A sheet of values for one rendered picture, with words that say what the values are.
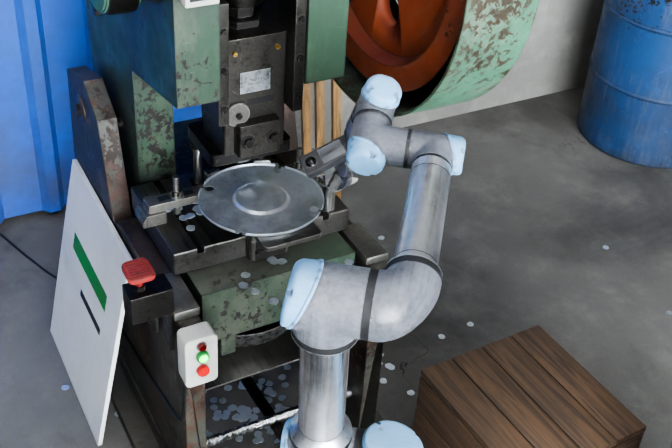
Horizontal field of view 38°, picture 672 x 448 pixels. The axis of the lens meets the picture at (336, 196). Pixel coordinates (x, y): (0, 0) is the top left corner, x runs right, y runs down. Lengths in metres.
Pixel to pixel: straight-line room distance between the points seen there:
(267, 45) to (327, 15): 0.14
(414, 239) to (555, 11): 2.83
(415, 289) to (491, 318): 1.66
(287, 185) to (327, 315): 0.81
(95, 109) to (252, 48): 0.53
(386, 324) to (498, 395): 0.95
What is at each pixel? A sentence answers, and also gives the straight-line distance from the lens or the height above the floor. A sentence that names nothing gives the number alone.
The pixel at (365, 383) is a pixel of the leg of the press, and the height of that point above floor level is 0.25.
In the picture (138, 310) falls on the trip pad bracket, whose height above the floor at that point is 0.67.
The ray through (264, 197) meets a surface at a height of 0.79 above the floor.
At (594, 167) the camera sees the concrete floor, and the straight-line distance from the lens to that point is 4.06.
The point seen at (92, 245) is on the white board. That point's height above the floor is 0.47.
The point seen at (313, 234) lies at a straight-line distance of 2.13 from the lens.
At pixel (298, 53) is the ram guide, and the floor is 1.13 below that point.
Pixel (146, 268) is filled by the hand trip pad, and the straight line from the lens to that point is 2.08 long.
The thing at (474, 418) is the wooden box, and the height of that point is 0.35.
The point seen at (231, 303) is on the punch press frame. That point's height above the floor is 0.60.
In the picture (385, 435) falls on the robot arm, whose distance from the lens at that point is 1.85.
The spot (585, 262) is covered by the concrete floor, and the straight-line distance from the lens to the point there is 3.51.
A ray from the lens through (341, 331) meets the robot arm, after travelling 1.54.
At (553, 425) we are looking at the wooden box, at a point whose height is 0.35.
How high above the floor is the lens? 2.05
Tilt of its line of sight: 34 degrees down
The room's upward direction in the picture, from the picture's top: 4 degrees clockwise
